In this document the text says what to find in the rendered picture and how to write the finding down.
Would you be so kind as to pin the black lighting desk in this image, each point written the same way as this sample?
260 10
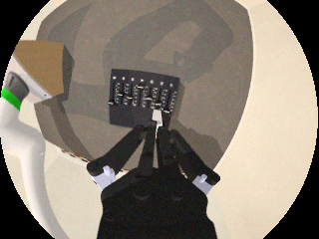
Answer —
128 106

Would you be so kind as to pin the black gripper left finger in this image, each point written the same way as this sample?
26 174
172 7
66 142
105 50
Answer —
104 169

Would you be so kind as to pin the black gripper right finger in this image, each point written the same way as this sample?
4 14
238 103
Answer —
173 152

